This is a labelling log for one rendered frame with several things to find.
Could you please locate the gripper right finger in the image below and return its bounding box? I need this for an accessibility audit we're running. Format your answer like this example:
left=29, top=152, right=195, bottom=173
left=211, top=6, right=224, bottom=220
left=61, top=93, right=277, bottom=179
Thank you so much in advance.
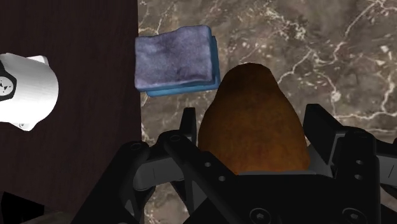
left=302, top=103, right=397, bottom=224

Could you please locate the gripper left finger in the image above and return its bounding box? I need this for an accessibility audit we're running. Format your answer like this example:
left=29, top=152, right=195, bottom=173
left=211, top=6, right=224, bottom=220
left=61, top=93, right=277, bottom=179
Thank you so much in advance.
left=70, top=106, right=246, bottom=224

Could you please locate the brown potato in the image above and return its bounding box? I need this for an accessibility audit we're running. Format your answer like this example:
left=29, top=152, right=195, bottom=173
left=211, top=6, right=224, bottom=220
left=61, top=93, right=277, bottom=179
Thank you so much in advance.
left=197, top=62, right=311, bottom=176

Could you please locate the blue and grey sponge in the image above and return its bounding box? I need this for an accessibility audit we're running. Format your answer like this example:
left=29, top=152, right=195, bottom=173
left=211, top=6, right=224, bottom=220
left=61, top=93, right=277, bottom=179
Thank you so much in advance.
left=134, top=24, right=221, bottom=98

